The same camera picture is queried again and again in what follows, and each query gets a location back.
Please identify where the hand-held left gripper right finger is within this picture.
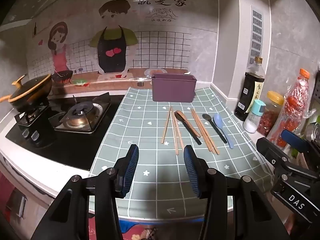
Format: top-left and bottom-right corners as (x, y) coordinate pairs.
(183, 145), (290, 240)

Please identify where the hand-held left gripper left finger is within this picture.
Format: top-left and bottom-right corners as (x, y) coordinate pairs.
(31, 144), (140, 240)

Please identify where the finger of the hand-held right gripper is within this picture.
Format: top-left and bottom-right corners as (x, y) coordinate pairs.
(256, 137), (290, 167)
(281, 129), (311, 153)

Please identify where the purple plastic container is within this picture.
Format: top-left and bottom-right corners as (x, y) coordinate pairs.
(151, 73), (197, 103)

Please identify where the plastic bottle orange cap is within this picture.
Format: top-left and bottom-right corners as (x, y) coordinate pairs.
(271, 69), (311, 147)

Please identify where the chili jar yellow lid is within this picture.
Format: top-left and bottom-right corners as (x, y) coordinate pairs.
(257, 91), (285, 137)

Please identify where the long black spoon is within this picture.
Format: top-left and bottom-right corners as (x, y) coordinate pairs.
(174, 112), (202, 146)

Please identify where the salt shaker blue cap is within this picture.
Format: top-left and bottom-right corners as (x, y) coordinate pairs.
(243, 99), (266, 134)

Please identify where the green checkered table mat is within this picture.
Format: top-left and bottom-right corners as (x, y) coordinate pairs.
(89, 86), (273, 218)

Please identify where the small black spoon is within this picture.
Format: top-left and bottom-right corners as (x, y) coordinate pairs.
(202, 114), (228, 144)

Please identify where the brown wooden spoon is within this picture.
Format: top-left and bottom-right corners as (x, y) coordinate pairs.
(176, 110), (201, 138)

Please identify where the blue plastic spoon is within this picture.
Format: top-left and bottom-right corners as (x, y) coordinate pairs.
(213, 113), (234, 149)

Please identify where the black gas stove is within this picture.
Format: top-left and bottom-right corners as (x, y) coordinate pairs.
(5, 92), (125, 172)

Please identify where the red floral cloth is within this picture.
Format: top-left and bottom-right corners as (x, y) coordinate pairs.
(86, 216), (208, 240)

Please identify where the dark soy sauce bottle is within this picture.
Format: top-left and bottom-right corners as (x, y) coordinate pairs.
(234, 57), (265, 122)

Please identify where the black stove pan support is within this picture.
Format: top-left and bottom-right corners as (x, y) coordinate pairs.
(14, 104), (50, 127)
(48, 95), (112, 133)

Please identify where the brass stove burner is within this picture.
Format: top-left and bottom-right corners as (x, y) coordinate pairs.
(63, 106), (97, 128)

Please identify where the white wall vent grille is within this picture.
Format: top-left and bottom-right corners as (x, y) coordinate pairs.
(250, 10), (264, 66)

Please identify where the black wok yellow handle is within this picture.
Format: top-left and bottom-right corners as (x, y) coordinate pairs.
(0, 90), (52, 113)

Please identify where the cartoon couple wall poster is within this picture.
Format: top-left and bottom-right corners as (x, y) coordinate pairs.
(25, 0), (218, 98)

